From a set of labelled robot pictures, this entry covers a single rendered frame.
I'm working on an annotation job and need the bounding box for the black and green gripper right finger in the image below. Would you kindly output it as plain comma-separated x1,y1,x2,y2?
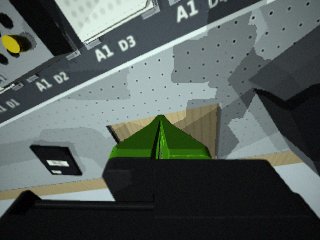
160,115,212,159

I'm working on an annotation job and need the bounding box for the grey tube cooling block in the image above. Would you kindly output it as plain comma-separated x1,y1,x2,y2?
0,0,74,88

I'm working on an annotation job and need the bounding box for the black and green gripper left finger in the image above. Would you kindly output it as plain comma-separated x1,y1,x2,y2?
108,115,161,160

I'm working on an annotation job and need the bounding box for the white well pcr plate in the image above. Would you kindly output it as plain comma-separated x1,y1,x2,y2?
0,83,18,94

